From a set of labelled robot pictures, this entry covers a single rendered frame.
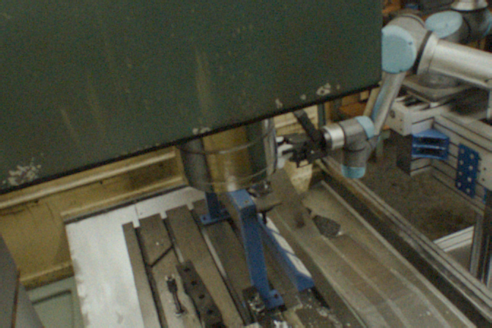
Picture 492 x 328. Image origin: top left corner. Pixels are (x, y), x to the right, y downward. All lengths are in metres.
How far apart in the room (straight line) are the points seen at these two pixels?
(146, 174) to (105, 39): 1.37
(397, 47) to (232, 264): 0.75
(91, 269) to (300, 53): 1.37
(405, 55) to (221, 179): 0.72
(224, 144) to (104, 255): 1.23
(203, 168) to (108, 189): 1.23
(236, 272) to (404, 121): 0.79
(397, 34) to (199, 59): 0.79
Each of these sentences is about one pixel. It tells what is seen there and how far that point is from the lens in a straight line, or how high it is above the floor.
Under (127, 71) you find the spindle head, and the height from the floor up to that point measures 1.69.
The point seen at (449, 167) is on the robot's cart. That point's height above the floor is 0.91.
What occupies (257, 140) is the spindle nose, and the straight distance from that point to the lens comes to 0.67.
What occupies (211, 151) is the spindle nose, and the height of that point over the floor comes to 1.54.
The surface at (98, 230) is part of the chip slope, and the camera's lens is 1.89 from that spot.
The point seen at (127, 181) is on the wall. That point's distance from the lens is 1.88.
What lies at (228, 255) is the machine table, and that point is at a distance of 1.47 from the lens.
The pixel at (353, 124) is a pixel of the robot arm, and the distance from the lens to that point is 1.45.
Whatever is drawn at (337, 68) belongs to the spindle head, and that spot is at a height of 1.63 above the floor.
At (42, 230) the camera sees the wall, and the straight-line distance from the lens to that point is 1.96.
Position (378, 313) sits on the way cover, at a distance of 1.46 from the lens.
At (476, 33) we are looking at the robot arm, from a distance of 1.87.
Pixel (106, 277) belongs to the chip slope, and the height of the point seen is 0.74.
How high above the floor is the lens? 1.84
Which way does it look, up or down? 30 degrees down
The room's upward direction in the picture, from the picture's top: 9 degrees counter-clockwise
